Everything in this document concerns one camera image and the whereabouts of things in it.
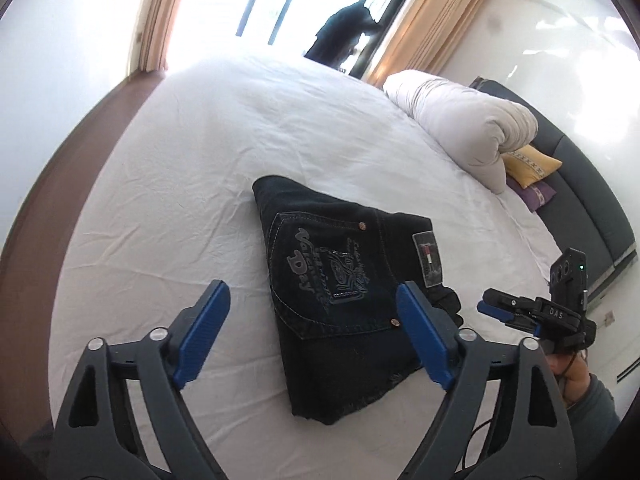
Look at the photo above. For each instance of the dark window frame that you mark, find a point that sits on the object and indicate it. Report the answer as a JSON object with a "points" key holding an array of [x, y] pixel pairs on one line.
{"points": [[399, 2]]}

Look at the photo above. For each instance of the black pants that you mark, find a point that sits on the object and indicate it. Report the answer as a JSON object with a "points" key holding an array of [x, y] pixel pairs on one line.
{"points": [[325, 270]]}

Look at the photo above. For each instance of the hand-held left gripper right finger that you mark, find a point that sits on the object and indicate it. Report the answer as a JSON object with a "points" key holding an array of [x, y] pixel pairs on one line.
{"points": [[425, 340]]}

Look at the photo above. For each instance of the yellow pillow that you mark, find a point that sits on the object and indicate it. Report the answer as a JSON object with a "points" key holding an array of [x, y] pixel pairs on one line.
{"points": [[532, 162]]}

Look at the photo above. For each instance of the grey padded headboard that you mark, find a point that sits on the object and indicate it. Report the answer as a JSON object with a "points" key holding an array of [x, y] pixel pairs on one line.
{"points": [[585, 195]]}

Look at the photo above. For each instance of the person's right forearm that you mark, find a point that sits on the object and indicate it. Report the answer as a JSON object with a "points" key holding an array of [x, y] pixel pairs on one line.
{"points": [[595, 410]]}

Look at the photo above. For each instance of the rolled white duvet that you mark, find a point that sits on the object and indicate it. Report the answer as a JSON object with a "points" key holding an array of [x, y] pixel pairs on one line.
{"points": [[460, 115]]}

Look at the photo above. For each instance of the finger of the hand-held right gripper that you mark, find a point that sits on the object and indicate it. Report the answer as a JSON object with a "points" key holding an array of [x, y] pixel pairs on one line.
{"points": [[492, 311], [510, 301]]}

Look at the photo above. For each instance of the white bed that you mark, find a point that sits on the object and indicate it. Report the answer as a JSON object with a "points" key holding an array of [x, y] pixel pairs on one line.
{"points": [[175, 185]]}

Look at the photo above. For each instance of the purple pillow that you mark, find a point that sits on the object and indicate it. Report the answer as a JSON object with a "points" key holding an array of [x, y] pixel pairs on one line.
{"points": [[535, 195]]}

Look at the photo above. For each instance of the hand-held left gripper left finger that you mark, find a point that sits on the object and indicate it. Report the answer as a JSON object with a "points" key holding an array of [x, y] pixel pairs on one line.
{"points": [[200, 340]]}

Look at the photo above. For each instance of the beige curtain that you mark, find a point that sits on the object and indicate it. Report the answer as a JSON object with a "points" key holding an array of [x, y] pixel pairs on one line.
{"points": [[160, 10], [435, 15]]}

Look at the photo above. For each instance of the dark hanging garment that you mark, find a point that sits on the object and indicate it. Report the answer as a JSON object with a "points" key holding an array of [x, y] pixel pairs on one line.
{"points": [[340, 35]]}

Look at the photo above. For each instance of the person's right hand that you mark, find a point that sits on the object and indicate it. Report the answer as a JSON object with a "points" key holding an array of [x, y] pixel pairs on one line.
{"points": [[575, 380]]}

